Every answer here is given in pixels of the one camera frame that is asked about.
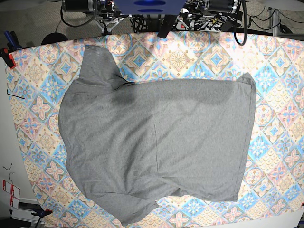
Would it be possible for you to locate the grey T-shirt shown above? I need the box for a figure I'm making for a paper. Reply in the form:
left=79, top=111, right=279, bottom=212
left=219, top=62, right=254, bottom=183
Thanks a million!
left=58, top=46, right=257, bottom=226

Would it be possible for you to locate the patterned colourful tablecloth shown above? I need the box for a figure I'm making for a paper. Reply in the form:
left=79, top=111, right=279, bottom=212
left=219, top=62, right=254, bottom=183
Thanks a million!
left=5, top=32, right=304, bottom=228

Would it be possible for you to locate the blue clamp lower left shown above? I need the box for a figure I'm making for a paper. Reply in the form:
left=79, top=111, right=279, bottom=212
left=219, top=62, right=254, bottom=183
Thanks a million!
left=31, top=209, right=53, bottom=228

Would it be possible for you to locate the blue clamp upper left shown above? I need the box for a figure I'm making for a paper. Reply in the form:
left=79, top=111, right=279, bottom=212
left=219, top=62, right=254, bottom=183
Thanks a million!
left=4, top=30, right=20, bottom=51

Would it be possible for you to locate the black stool seat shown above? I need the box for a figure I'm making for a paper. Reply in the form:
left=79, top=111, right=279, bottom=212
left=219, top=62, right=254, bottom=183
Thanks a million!
left=41, top=32, right=68, bottom=45

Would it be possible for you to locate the blue clamp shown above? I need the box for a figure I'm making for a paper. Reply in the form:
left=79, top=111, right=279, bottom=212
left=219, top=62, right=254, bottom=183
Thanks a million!
left=31, top=209, right=53, bottom=228
left=4, top=30, right=20, bottom=51

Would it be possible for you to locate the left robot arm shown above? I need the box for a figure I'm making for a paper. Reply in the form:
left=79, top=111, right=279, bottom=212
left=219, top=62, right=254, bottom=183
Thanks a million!
left=179, top=0, right=249, bottom=46

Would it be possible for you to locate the white power strip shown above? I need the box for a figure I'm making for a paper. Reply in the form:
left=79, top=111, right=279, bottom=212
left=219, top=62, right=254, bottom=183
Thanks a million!
left=175, top=20, right=220, bottom=32

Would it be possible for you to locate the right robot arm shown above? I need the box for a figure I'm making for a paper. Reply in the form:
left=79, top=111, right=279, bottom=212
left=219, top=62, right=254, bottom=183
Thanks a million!
left=60, top=0, right=129, bottom=36

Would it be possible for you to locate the red white label sheet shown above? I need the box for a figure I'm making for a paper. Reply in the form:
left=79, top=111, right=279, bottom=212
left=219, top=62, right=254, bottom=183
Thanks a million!
left=0, top=180, right=20, bottom=209

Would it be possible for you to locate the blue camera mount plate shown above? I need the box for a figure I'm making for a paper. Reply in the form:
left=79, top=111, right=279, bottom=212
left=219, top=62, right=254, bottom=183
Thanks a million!
left=114, top=0, right=186, bottom=15

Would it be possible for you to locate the red black clamp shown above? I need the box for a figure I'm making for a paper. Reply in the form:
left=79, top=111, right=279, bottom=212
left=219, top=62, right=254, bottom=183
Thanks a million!
left=0, top=48, right=16, bottom=69

